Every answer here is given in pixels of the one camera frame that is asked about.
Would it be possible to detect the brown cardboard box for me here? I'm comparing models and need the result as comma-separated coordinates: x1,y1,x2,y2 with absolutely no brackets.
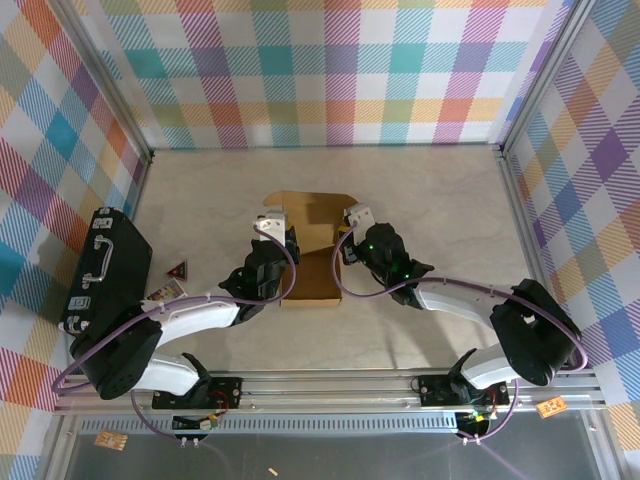
263,189,354,309

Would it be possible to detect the small picture card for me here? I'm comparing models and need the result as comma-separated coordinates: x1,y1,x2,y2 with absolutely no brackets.
147,280,188,304

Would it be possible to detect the orange patterned tag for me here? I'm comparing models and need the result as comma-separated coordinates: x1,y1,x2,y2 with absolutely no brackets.
94,430,127,451
537,397,567,419

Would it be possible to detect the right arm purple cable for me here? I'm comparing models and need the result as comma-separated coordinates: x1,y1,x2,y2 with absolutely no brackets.
332,222,590,444

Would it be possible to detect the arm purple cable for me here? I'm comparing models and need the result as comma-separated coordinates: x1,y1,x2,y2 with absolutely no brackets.
332,222,590,444
52,224,300,442

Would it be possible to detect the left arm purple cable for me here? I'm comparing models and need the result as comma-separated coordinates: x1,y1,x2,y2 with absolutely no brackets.
52,224,300,442

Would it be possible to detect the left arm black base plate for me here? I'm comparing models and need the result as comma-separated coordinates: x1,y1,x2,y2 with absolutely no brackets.
151,374,245,412

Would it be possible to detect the long aluminium base rail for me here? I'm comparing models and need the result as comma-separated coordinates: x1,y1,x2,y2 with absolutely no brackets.
53,368,609,417

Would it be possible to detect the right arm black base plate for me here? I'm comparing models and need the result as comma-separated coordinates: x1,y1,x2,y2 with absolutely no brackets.
417,373,512,407

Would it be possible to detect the black case with metal handle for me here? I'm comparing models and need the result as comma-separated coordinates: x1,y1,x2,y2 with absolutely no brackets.
58,206,155,346

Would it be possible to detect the slotted metal cable duct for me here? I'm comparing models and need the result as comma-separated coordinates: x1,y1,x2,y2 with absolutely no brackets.
77,415,464,437

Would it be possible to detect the aluminium frame post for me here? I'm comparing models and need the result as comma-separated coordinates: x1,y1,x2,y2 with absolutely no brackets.
52,0,155,169
494,0,599,156

